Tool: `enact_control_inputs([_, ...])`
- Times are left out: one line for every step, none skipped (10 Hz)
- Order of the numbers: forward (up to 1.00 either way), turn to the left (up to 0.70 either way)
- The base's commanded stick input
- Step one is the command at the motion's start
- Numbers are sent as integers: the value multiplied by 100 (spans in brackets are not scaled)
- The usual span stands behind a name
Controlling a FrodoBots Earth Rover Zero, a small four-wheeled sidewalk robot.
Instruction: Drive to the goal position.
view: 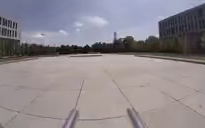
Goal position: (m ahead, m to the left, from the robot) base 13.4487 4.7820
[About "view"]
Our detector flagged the pale concrete slab plaza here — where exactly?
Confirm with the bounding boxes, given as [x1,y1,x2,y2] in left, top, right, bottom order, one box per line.
[0,53,205,128]

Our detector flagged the low concrete platform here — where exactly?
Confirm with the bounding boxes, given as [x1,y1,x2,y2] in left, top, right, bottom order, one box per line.
[69,53,103,58]

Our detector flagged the row of trees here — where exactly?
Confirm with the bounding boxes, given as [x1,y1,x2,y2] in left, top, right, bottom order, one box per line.
[20,32,205,57]

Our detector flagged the tall slim tower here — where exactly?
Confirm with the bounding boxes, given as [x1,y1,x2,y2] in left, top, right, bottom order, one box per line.
[113,31,118,43]

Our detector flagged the robot's own part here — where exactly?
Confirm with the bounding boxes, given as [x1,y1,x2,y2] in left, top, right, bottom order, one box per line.
[61,108,80,128]
[126,107,148,128]

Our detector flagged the grass strip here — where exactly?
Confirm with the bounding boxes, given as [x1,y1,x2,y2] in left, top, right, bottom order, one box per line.
[0,54,38,65]
[136,53,205,64]

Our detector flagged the grey building with window rows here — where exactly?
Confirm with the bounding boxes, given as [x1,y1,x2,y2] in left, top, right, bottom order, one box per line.
[158,0,205,54]

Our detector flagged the white building with dark windows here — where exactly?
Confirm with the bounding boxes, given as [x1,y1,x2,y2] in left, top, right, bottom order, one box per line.
[0,12,23,58]

